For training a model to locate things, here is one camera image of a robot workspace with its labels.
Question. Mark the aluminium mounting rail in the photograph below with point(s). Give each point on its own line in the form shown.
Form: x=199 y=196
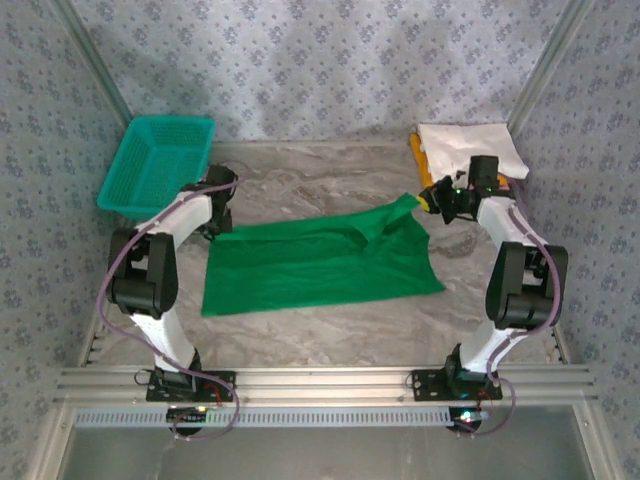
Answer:
x=320 y=382

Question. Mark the teal plastic basket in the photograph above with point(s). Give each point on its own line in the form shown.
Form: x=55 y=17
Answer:
x=155 y=165

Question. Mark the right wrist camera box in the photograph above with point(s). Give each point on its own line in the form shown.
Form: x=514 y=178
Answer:
x=437 y=189

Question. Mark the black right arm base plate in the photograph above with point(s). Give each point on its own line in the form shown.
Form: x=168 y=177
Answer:
x=427 y=385

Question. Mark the pink folded t-shirt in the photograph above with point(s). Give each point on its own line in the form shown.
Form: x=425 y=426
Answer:
x=508 y=187

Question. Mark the aluminium frame post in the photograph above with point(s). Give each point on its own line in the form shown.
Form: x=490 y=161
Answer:
x=95 y=62

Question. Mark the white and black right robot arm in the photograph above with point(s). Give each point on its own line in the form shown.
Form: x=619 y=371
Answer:
x=520 y=290

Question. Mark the white folded t-shirt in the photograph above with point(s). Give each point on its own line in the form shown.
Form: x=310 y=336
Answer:
x=450 y=145

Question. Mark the green t-shirt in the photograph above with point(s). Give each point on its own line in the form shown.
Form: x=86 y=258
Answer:
x=310 y=270

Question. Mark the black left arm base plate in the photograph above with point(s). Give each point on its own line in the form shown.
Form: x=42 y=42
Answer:
x=220 y=387

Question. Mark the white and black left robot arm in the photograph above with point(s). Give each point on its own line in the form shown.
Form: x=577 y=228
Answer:
x=150 y=280

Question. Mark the orange folded t-shirt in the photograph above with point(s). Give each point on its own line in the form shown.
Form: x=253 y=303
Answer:
x=422 y=160

